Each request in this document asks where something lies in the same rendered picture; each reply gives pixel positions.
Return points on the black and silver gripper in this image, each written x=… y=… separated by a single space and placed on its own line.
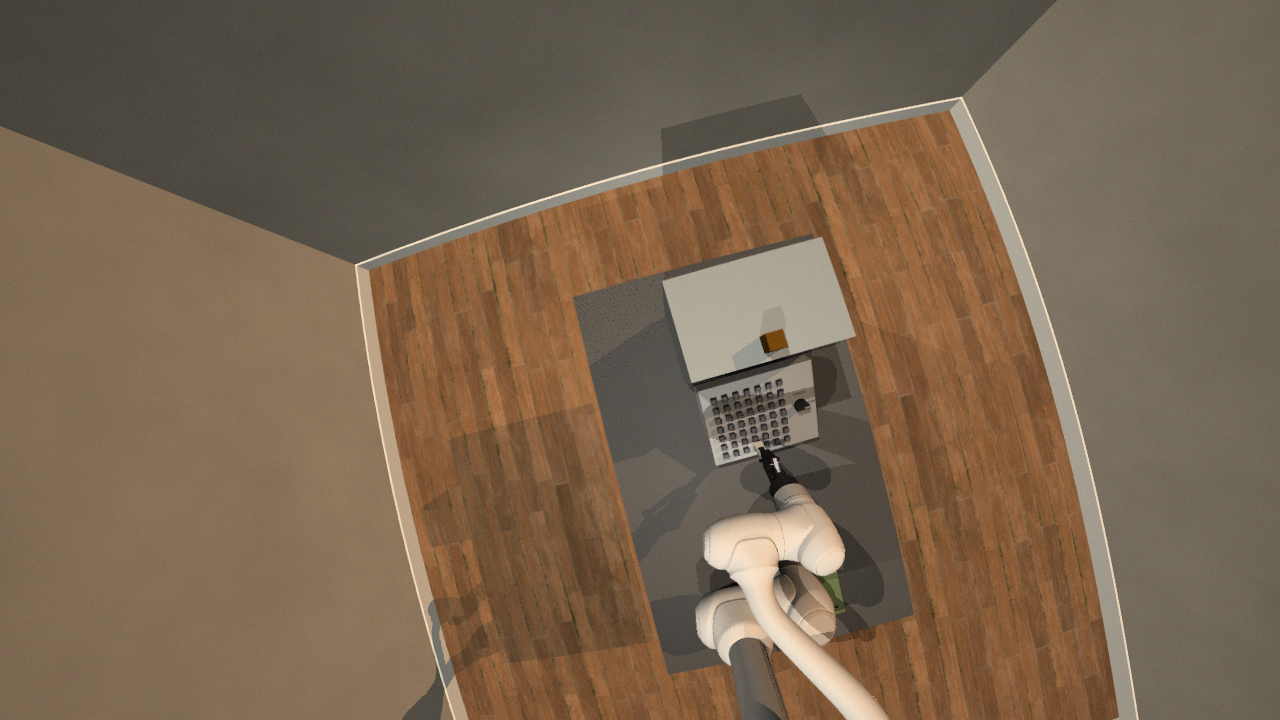
x=777 y=476

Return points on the grey machine cabinet with sloped keypad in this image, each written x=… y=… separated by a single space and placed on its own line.
x=716 y=317

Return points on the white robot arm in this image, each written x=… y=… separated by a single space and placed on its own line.
x=752 y=547

